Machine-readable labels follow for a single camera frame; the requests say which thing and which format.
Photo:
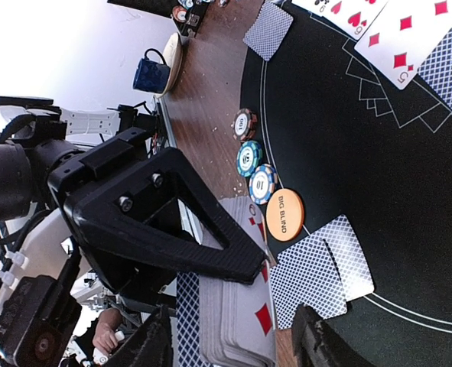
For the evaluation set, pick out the six of hearts card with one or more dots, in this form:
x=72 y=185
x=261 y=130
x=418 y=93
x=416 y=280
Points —
x=351 y=16

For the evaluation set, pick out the yellow big blind button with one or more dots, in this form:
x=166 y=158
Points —
x=285 y=215

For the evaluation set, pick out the round black poker mat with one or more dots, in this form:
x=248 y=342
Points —
x=342 y=136

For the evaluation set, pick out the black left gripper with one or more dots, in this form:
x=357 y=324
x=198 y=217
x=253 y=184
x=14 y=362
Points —
x=136 y=219

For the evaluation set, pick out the beige patterned plate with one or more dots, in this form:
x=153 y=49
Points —
x=173 y=56

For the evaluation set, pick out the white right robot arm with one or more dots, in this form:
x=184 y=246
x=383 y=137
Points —
x=86 y=131

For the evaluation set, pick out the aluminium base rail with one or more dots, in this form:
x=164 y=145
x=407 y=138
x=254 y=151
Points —
x=165 y=136

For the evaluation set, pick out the dark blue mug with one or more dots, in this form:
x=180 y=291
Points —
x=151 y=76

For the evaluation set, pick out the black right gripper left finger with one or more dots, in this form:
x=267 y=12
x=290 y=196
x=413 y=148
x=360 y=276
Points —
x=150 y=345

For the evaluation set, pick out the blue playing card deck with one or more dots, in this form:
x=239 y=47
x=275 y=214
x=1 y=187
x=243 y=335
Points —
x=224 y=323

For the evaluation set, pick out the person hand holding controller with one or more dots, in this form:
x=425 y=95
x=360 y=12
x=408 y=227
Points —
x=104 y=337

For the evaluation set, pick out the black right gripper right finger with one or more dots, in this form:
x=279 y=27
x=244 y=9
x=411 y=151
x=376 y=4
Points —
x=315 y=343

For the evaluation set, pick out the black poker set case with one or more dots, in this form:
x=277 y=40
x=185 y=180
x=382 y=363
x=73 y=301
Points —
x=186 y=14

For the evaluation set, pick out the five of diamonds card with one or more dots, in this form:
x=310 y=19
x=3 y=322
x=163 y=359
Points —
x=403 y=35

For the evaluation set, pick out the blue-backed playing card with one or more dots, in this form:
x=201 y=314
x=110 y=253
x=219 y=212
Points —
x=268 y=31
x=306 y=275
x=348 y=256

